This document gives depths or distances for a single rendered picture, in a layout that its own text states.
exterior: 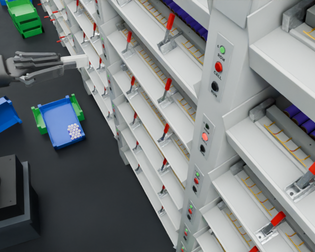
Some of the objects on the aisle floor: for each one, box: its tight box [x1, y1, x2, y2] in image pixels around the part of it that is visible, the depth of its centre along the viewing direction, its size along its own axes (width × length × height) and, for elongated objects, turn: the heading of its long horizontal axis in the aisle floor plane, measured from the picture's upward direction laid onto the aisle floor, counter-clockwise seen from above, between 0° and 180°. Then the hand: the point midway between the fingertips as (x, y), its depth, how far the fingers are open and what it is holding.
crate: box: [0, 96, 23, 139], centre depth 187 cm, size 8×30×20 cm, turn 136°
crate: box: [31, 94, 85, 135], centre depth 200 cm, size 30×20×8 cm
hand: (75, 61), depth 77 cm, fingers closed
